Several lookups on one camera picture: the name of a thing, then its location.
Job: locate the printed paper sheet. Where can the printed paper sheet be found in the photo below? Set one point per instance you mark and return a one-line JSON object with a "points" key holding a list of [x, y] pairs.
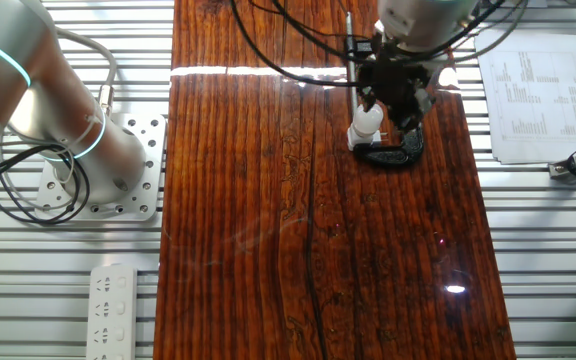
{"points": [[533, 100]]}

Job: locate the black C-clamp with steel screw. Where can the black C-clamp with steel screw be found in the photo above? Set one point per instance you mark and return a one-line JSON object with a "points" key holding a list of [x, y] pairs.
{"points": [[398, 155]]}

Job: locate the white lamp socket adapter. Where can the white lamp socket adapter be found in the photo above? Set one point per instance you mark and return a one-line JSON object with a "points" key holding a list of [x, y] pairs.
{"points": [[355, 142]]}

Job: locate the brown wooden board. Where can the brown wooden board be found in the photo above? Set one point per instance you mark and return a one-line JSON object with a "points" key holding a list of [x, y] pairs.
{"points": [[268, 225]]}

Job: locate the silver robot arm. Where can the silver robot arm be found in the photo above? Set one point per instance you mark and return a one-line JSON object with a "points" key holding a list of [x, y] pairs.
{"points": [[43, 100]]}

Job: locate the white power strip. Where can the white power strip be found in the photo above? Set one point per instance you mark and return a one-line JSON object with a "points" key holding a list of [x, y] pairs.
{"points": [[113, 310]]}

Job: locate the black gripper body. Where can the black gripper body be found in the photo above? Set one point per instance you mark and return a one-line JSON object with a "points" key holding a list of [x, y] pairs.
{"points": [[398, 82]]}

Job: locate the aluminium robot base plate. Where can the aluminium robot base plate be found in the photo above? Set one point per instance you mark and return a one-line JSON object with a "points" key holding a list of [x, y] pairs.
{"points": [[150, 165]]}

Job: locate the white LED light bulb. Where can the white LED light bulb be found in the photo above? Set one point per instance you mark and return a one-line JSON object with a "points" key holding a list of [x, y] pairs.
{"points": [[368, 120]]}

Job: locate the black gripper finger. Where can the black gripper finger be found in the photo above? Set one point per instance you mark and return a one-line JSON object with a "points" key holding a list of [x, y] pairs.
{"points": [[409, 120], [368, 100]]}

